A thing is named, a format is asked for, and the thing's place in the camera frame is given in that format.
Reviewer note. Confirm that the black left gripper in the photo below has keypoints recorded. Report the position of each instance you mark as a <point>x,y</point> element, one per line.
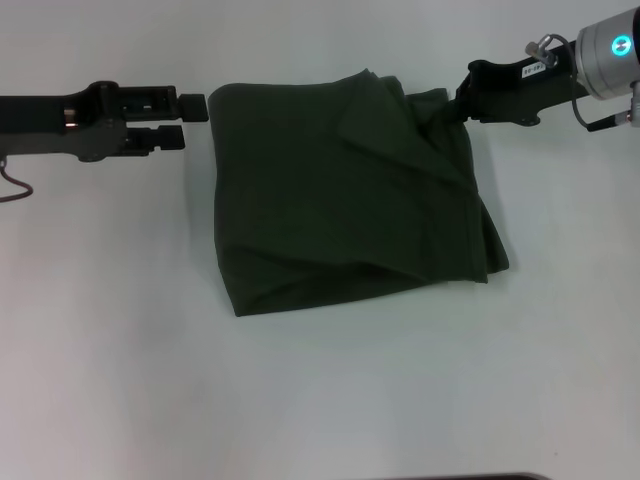
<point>60,122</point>

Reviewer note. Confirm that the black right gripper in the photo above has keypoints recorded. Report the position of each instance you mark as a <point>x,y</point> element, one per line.
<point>525,90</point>

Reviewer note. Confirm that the dark green FREE t-shirt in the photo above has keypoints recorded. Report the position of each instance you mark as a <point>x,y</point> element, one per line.
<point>350,200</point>

